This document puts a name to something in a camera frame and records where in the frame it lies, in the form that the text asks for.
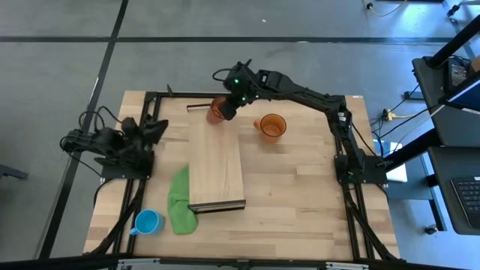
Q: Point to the small orange ribbed cup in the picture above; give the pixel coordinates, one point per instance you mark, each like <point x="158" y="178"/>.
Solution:
<point x="213" y="112"/>

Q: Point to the grey chair foot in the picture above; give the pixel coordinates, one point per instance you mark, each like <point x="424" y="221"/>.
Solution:
<point x="11" y="172"/>

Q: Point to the black caster wheel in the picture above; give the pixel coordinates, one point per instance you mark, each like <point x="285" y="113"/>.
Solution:
<point x="431" y="229"/>

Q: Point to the black rig beam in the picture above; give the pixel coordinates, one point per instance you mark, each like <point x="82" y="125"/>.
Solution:
<point x="56" y="262"/>

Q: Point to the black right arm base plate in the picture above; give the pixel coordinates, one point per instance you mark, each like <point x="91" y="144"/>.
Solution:
<point x="375" y="174"/>

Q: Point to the black desk with monitor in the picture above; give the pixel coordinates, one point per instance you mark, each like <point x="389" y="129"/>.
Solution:
<point x="431" y="112"/>

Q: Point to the green cloth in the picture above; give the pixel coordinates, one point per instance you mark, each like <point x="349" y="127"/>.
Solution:
<point x="180" y="210"/>

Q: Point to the black keyboard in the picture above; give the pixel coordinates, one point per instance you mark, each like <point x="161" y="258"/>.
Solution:
<point x="468" y="198"/>

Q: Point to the black diagonal pole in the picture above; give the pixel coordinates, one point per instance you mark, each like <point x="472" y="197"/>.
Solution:
<point x="453" y="41"/>

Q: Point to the black aluminium table frame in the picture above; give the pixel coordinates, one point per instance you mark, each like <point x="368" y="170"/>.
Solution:
<point x="180" y="94"/>

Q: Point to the yellow power strip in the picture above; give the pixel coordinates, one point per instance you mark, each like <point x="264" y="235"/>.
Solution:
<point x="388" y="114"/>

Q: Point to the black electronic device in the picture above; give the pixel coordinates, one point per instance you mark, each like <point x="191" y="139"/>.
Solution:
<point x="456" y="73"/>

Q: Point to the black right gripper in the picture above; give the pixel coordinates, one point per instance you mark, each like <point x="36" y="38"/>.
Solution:
<point x="242" y="86"/>

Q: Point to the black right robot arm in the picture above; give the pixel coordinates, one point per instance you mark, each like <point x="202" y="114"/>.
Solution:
<point x="318" y="99"/>

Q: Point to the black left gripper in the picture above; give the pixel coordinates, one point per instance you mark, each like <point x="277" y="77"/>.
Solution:
<point x="137" y="131"/>

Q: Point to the grey metal stand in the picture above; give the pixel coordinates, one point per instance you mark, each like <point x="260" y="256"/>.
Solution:
<point x="459" y="22"/>

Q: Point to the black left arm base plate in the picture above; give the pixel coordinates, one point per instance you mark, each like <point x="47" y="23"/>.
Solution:
<point x="112" y="172"/>

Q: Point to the black desk with keyboard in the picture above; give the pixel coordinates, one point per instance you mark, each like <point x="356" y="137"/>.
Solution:
<point x="450" y="161"/>

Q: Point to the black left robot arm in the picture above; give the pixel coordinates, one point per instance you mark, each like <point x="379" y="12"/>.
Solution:
<point x="105" y="140"/>

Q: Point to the black desk support pole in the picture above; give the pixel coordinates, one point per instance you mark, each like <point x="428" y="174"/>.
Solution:
<point x="412" y="150"/>

